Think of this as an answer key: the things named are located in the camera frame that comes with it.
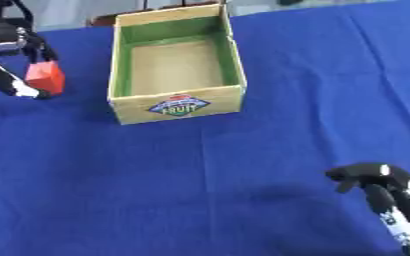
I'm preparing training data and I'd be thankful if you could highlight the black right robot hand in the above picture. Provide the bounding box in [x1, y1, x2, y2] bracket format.
[324, 162, 410, 256]

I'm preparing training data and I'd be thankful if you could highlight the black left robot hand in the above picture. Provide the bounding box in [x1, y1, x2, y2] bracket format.
[0, 0, 62, 100]

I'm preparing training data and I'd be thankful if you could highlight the red block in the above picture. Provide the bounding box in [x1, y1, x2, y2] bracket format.
[24, 60, 67, 96]

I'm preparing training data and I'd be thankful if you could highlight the tan cardboard box green inside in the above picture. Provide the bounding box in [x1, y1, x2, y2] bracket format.
[105, 3, 249, 126]

